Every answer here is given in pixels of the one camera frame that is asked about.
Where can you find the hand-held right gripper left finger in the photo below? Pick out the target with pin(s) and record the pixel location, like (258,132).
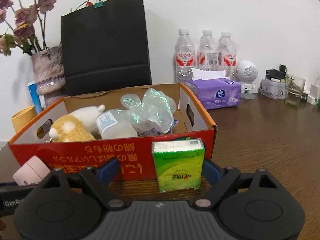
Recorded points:
(110,168)

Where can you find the mottled purple vase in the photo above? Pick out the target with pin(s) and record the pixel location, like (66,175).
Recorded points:
(47,70)

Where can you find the iridescent plastic bag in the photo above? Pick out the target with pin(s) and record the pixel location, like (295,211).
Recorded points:
(150,110)

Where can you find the clear drinking glass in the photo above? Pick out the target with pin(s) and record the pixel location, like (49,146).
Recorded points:
(295,92)

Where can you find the yellow and white plush toy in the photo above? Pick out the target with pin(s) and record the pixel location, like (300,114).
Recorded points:
(70,127)

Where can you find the white charger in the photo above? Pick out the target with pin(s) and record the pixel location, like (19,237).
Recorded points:
(314,91)

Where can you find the purple knitted pouch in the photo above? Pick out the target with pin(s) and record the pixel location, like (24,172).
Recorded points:
(150,132)

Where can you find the dried pink rose bouquet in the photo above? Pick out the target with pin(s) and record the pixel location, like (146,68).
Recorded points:
(23,17)

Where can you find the yellow cup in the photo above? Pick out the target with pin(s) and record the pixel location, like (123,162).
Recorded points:
(23,118)

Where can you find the green tissue packet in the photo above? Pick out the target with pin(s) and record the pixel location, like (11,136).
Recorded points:
(177,165)

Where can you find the clear water bottle red label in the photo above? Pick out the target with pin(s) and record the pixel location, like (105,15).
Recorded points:
(184,55)
(227,55)
(207,52)

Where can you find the black paper bag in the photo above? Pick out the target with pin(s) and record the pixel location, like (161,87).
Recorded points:
(105,42)

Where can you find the red cardboard box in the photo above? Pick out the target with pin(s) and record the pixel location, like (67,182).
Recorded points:
(75,157)

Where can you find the purple tissue pack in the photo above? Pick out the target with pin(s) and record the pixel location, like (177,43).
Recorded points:
(215,93)

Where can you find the black electronic device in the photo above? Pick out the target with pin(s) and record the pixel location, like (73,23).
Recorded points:
(275,73)

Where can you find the white robot figure speaker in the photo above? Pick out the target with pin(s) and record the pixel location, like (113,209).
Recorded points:
(247,72)

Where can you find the frosted bottle with blue label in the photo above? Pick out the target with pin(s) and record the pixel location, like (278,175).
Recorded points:
(115,127)

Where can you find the small black printed box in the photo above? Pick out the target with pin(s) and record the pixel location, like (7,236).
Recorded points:
(304,97)

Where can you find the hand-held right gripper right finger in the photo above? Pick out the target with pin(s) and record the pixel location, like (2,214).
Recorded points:
(212,172)

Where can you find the pink tape roll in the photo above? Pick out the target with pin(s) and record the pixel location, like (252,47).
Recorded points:
(30,170)

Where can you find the green binder clip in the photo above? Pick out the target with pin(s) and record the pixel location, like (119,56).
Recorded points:
(98,3)

